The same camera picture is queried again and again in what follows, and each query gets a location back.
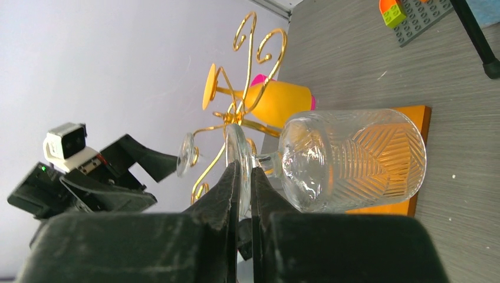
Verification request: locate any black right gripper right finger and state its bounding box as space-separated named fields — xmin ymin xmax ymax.
xmin=251 ymin=168 xmax=449 ymax=282

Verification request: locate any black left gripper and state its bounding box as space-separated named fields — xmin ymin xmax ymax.
xmin=59 ymin=134 xmax=177 ymax=212

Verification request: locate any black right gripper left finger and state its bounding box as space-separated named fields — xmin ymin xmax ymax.
xmin=16 ymin=161 xmax=241 ymax=282

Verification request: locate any clear wine glass back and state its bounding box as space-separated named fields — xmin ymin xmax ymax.
xmin=176 ymin=132 xmax=205 ymax=177

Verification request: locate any clear wine glass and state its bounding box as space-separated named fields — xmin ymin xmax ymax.
xmin=225 ymin=108 xmax=427 ymax=213
xmin=176 ymin=132 xmax=205 ymax=177

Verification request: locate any clear wine glass front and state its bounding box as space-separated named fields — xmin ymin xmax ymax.
xmin=225 ymin=108 xmax=427 ymax=213

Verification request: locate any gold wire wine glass rack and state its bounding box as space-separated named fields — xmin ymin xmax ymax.
xmin=190 ymin=11 xmax=432 ymax=218

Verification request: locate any pink wine glass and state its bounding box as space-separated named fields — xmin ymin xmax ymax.
xmin=267 ymin=79 xmax=317 ymax=110

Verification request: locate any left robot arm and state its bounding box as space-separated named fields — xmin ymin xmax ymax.
xmin=7 ymin=134 xmax=177 ymax=219

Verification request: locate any orange wine glass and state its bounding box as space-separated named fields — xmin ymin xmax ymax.
xmin=202 ymin=64 xmax=311 ymax=128

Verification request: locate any grey building plate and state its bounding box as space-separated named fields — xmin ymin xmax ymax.
xmin=382 ymin=0 xmax=453 ymax=48

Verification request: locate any black music stand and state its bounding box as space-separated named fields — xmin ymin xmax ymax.
xmin=450 ymin=0 xmax=499 ymax=80

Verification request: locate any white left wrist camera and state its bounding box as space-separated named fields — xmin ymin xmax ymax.
xmin=42 ymin=122 xmax=98 ymax=173

